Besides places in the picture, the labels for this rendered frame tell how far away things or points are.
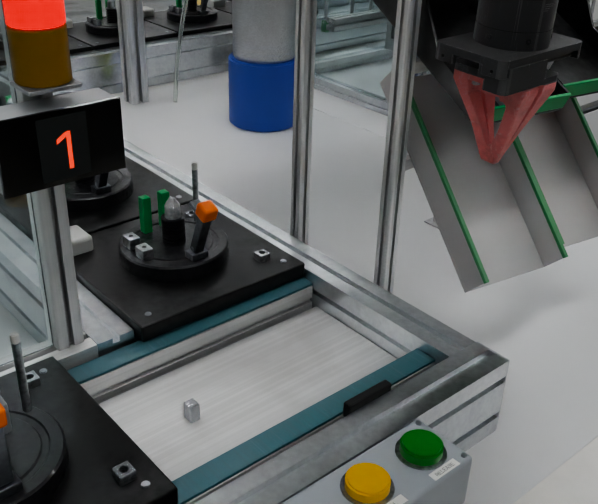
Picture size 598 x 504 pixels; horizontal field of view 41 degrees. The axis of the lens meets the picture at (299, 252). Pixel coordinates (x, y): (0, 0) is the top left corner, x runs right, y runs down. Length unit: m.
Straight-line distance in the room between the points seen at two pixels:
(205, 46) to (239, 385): 1.39
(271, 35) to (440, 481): 1.16
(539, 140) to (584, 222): 0.13
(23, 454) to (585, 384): 0.67
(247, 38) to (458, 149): 0.80
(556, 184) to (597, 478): 0.40
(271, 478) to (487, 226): 0.44
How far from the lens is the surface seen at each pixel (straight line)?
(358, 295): 0.98
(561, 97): 0.95
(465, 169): 1.01
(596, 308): 1.23
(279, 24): 1.71
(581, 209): 1.13
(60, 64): 0.73
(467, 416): 0.89
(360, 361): 0.94
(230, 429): 0.84
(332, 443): 0.77
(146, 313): 0.92
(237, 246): 1.05
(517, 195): 1.04
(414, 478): 0.74
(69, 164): 0.76
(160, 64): 2.09
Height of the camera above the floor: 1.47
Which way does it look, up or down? 29 degrees down
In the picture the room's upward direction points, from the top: 2 degrees clockwise
